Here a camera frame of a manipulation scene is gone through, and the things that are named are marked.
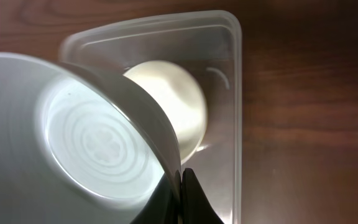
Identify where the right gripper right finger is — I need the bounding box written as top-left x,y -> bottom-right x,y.
181,168 -> 223,224

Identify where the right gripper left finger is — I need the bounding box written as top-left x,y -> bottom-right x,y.
131,171 -> 181,224

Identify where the yellow bowl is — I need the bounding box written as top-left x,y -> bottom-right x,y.
124,60 -> 208,164

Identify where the grey bowl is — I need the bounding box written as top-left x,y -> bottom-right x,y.
0,52 -> 180,223

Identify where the clear plastic container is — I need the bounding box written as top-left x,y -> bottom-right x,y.
59,11 -> 242,223

